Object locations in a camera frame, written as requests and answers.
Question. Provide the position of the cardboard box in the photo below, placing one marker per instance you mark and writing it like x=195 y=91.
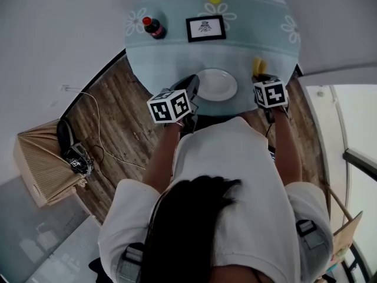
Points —
x=25 y=169

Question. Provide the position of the black headphones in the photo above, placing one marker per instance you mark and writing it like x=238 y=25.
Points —
x=62 y=136

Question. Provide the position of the white window frame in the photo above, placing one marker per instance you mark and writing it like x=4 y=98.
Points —
x=315 y=113

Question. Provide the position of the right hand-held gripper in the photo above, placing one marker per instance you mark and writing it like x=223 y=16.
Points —
x=271 y=96

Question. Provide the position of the black picture frame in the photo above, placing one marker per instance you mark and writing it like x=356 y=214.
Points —
x=206 y=28

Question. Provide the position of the person's right forearm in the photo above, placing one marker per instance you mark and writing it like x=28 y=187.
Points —
x=287 y=149

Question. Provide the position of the person's white shirt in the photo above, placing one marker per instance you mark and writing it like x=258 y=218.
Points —
x=224 y=152

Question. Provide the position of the white wall outlet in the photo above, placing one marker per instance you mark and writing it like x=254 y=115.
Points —
x=65 y=88

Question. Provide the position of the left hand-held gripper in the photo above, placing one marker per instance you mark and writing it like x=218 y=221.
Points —
x=168 y=108

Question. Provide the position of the white round plate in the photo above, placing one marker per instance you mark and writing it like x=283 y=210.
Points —
x=216 y=84

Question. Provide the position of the wooden easel legs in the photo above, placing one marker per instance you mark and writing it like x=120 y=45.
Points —
x=340 y=203

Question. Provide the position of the black phone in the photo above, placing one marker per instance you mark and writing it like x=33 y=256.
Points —
x=271 y=153

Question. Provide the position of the blurred yellow-brown object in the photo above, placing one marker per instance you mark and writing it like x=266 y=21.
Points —
x=259 y=65

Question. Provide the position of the person's left forearm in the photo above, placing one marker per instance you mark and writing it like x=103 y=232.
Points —
x=160 y=161

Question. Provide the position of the dark cola bottle red cap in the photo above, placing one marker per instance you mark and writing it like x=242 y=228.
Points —
x=154 y=29

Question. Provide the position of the round table, light blue cloth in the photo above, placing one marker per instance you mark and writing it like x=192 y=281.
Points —
x=165 y=63

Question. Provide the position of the wooden painting board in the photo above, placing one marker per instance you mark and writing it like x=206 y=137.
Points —
x=347 y=237

